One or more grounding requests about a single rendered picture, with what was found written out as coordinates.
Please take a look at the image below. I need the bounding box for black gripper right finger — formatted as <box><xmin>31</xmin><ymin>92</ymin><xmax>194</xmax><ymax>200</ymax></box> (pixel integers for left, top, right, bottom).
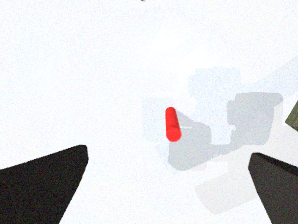
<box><xmin>249</xmin><ymin>152</ymin><xmax>298</xmax><ymax>224</ymax></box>

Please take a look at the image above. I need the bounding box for red peg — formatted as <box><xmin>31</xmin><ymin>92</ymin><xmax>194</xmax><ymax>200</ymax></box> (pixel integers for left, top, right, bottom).
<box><xmin>165</xmin><ymin>107</ymin><xmax>182</xmax><ymax>143</ymax></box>

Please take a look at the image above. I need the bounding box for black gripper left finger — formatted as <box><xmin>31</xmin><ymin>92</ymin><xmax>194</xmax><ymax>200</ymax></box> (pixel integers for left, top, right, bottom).
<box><xmin>0</xmin><ymin>144</ymin><xmax>88</xmax><ymax>224</ymax></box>

